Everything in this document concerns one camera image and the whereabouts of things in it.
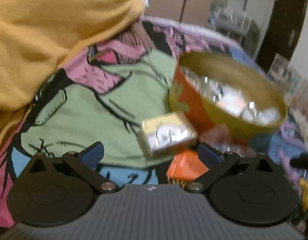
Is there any yellow orange blanket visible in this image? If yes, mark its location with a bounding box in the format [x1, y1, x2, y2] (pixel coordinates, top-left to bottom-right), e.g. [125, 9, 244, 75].
[0, 0, 145, 149]

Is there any cartoon rabbit tissue pack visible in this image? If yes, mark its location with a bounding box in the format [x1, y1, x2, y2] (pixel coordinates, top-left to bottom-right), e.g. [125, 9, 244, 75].
[140, 112, 198, 157]

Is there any white soap box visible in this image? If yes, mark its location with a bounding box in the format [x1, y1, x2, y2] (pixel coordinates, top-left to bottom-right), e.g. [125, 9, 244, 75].
[216, 94, 247, 117]

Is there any crumpled clear bag in tin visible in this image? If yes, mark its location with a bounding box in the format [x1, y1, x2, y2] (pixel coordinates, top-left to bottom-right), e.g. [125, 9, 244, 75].
[181, 66, 281, 126]

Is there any clear plastic bag of items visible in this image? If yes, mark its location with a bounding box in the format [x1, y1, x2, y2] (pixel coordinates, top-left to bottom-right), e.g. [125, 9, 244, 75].
[198, 124, 245, 157]

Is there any colourful cartoon bed sheet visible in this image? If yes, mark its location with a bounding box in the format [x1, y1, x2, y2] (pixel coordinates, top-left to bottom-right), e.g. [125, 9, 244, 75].
[0, 16, 308, 228]

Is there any dark door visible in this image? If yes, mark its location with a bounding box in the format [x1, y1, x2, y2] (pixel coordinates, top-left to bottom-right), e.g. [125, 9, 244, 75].
[256, 0, 308, 72]

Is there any white wire pet cage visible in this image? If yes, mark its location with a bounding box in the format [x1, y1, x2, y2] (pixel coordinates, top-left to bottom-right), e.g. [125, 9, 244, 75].
[267, 54, 308, 143]

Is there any cluttered white shelf desk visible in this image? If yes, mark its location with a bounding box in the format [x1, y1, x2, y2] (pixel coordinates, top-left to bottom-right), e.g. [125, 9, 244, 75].
[206, 0, 260, 56]

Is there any orange cream tube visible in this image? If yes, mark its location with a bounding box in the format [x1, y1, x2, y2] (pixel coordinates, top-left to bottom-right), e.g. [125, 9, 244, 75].
[166, 150, 209, 182]

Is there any round gold tin container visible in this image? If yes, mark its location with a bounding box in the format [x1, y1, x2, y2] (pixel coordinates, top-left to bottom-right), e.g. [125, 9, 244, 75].
[168, 51, 288, 144]

